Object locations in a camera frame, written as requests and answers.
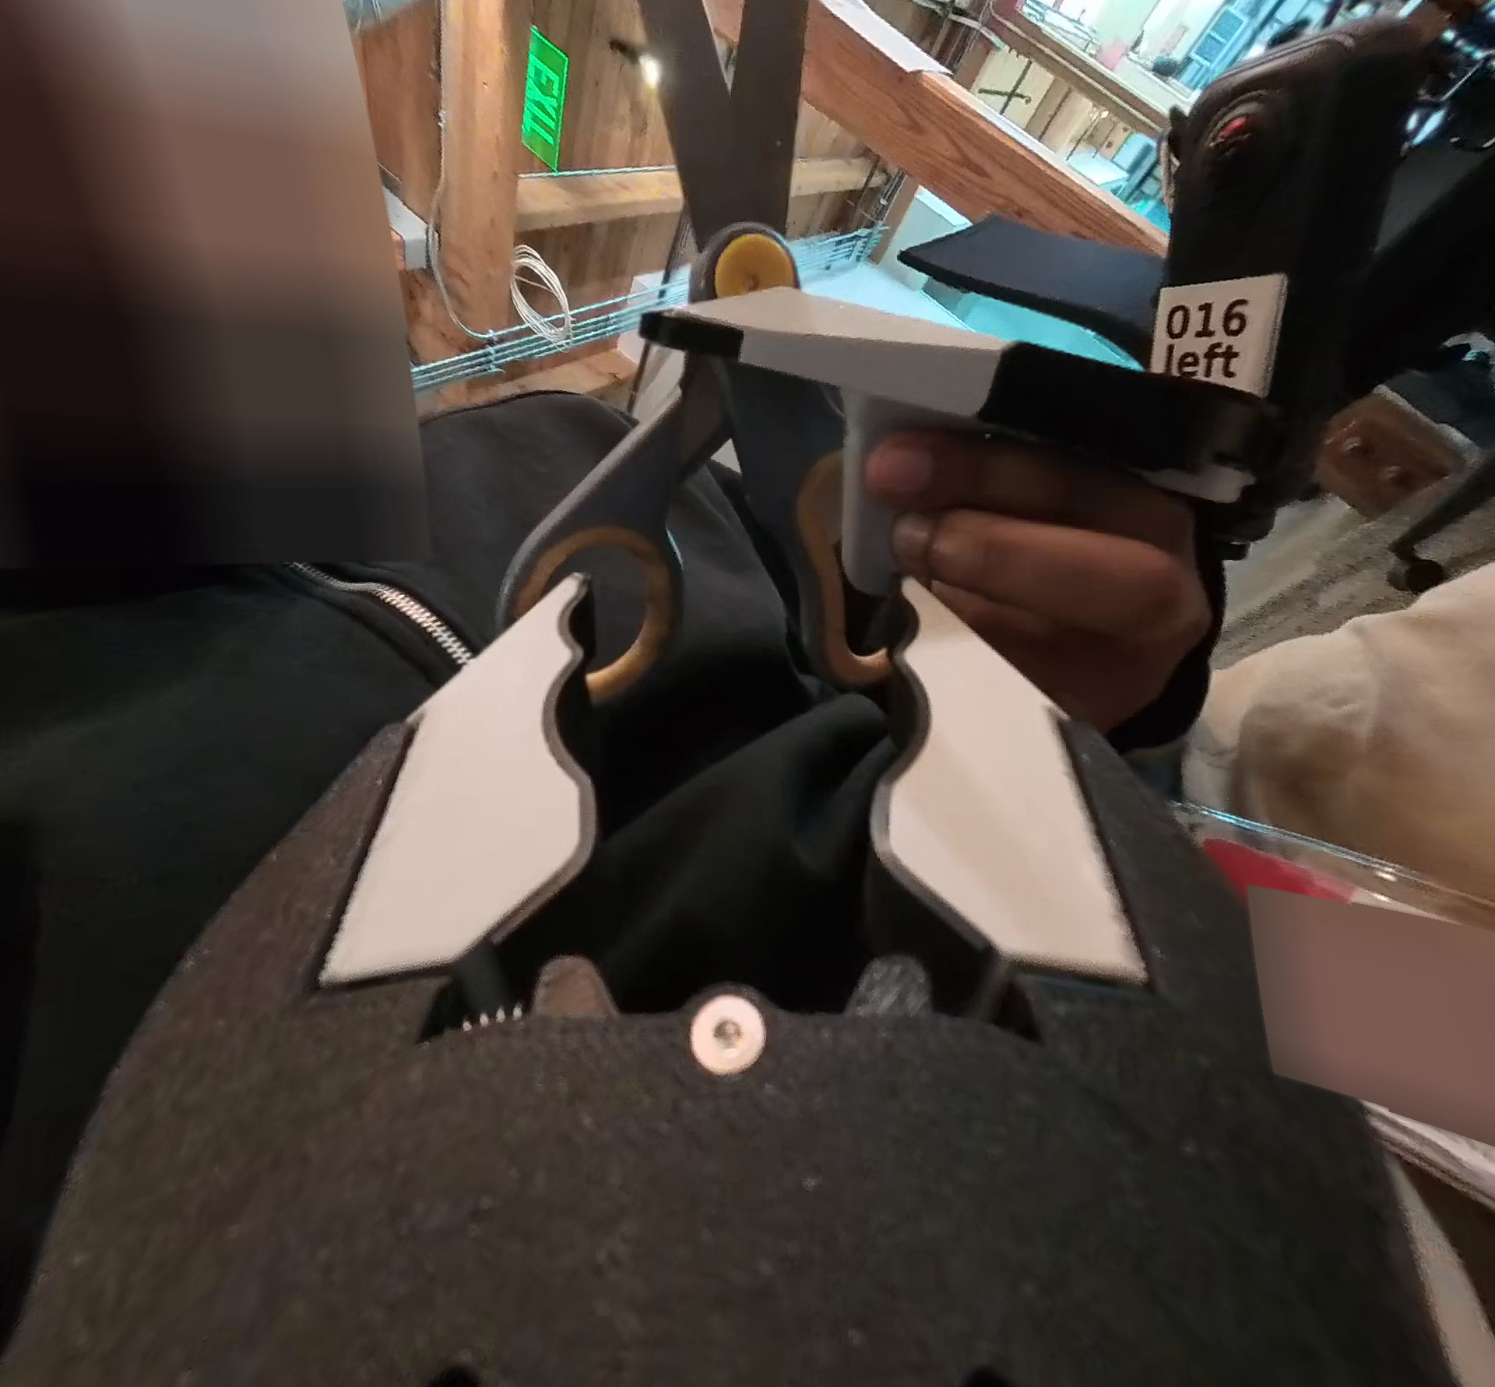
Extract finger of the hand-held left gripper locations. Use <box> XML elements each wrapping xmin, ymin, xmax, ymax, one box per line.
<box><xmin>896</xmin><ymin>218</ymin><xmax>1172</xmax><ymax>344</ymax></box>
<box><xmin>639</xmin><ymin>284</ymin><xmax>1019</xmax><ymax>594</ymax></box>

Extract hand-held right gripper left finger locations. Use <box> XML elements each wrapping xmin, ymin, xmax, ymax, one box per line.
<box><xmin>314</xmin><ymin>572</ymin><xmax>599</xmax><ymax>990</ymax></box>

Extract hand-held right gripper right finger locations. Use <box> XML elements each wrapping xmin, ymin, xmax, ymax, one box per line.
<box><xmin>868</xmin><ymin>575</ymin><xmax>1152</xmax><ymax>1024</ymax></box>

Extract large grey and yellow scissors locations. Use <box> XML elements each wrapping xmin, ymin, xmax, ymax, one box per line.
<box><xmin>494</xmin><ymin>0</ymin><xmax>924</xmax><ymax>704</ymax></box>

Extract person's left hand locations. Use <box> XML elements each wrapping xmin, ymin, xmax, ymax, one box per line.
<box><xmin>865</xmin><ymin>441</ymin><xmax>1215</xmax><ymax>734</ymax></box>

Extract person's black zip jacket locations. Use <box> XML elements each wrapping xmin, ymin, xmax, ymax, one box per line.
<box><xmin>0</xmin><ymin>399</ymin><xmax>901</xmax><ymax>1214</ymax></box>

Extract clear plastic container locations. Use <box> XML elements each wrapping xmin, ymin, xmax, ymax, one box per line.
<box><xmin>1172</xmin><ymin>796</ymin><xmax>1495</xmax><ymax>927</ymax></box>

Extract beige cloth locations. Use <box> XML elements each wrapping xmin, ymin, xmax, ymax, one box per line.
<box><xmin>1201</xmin><ymin>567</ymin><xmax>1495</xmax><ymax>898</ymax></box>

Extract green exit sign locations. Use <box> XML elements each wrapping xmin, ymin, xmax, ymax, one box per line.
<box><xmin>518</xmin><ymin>23</ymin><xmax>571</xmax><ymax>176</ymax></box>

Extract coiled white cables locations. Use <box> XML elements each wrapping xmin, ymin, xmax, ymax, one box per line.
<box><xmin>507</xmin><ymin>242</ymin><xmax>575</xmax><ymax>349</ymax></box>

